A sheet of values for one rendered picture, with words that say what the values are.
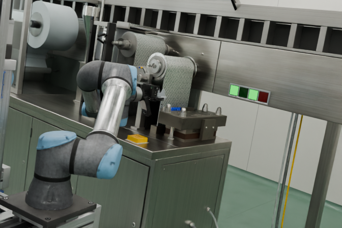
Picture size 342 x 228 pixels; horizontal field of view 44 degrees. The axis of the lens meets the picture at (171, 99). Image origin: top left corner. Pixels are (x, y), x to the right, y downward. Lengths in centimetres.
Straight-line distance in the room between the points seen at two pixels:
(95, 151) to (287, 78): 118
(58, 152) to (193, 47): 138
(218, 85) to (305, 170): 252
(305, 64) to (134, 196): 104
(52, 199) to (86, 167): 15
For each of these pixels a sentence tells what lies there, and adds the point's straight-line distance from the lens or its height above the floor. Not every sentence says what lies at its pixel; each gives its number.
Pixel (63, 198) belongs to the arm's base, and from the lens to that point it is 142.
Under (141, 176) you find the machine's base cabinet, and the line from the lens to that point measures 201.
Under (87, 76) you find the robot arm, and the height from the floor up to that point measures 121.
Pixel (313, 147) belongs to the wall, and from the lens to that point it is 470.
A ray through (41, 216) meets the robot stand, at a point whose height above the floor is 82.
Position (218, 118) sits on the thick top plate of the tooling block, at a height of 102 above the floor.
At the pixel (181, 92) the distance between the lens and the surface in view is 237.
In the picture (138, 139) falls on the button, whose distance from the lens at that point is 200.
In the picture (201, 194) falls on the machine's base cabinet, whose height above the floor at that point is 62.
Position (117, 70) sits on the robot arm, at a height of 125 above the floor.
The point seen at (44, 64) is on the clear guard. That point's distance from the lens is 300.
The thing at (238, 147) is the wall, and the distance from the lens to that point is 511.
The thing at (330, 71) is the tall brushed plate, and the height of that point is 137.
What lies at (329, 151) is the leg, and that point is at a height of 97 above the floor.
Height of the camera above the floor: 139
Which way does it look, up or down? 8 degrees down
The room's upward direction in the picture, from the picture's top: 9 degrees clockwise
